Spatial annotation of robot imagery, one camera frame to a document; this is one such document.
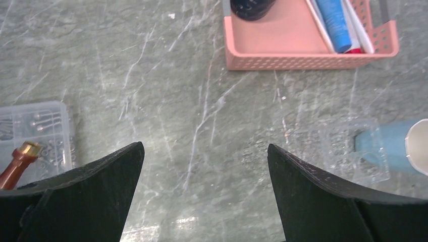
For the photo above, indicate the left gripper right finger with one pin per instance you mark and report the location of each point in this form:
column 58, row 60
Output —
column 315, row 205

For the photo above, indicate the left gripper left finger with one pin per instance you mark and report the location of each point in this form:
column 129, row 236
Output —
column 87, row 203

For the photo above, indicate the clear acrylic toothbrush holder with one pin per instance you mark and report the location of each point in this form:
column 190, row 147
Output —
column 354, row 150

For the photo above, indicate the light blue white mug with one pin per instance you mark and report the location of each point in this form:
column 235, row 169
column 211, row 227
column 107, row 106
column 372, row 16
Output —
column 402, row 145

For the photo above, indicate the pink perforated plastic basket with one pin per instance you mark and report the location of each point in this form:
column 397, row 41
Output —
column 287, row 38

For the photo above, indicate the white toothbrush at basket side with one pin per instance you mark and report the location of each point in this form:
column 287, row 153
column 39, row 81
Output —
column 363, row 37

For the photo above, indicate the blue toothpaste tube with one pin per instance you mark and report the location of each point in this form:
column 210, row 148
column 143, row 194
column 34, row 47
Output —
column 334, row 20

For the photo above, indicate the copper brass fitting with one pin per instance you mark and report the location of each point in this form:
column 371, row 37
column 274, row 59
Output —
column 23, row 156

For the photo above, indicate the clear plastic screw box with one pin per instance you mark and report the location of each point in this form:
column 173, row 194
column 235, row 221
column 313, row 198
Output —
column 49, row 124

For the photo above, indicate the dark blue mug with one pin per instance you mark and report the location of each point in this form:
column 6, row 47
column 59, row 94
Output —
column 251, row 10

